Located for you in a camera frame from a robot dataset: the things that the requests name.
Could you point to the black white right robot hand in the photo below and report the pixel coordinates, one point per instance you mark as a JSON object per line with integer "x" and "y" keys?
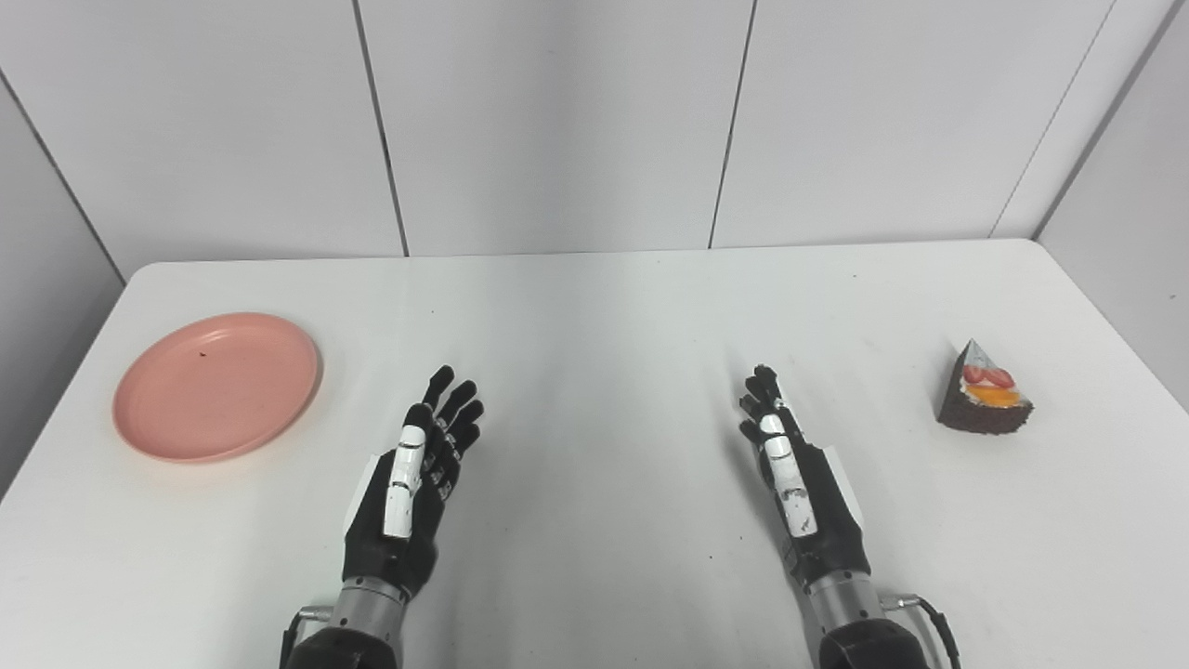
{"x": 827, "y": 530}

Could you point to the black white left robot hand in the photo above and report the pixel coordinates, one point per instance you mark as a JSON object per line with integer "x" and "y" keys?
{"x": 409, "y": 539}

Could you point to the chocolate cake slice with fruit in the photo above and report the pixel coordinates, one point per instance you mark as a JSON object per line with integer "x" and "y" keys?
{"x": 980, "y": 413}

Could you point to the pink round plate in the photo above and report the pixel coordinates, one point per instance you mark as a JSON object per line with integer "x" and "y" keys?
{"x": 218, "y": 386}

